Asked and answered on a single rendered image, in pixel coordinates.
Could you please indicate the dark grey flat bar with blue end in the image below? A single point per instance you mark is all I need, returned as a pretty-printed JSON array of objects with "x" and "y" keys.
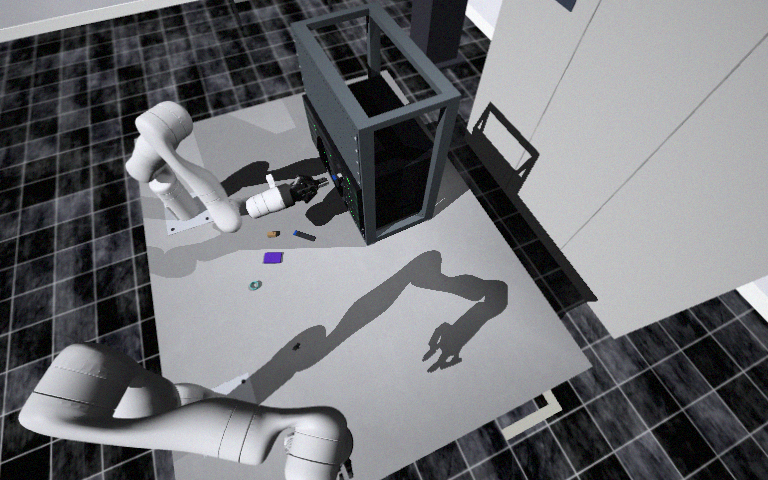
[{"x": 303, "y": 235}]

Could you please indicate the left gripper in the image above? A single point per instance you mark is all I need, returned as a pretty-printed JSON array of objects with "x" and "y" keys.
[{"x": 303, "y": 189}]

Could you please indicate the purple flat block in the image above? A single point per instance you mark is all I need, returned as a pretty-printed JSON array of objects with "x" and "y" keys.
[{"x": 272, "y": 258}]

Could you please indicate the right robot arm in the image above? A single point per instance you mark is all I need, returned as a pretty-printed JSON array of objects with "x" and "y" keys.
[{"x": 79, "y": 393}]

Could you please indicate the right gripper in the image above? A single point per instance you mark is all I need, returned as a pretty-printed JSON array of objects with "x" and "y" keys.
[{"x": 346, "y": 472}]

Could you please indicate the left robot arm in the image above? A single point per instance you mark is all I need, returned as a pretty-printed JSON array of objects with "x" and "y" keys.
[{"x": 163, "y": 127}]

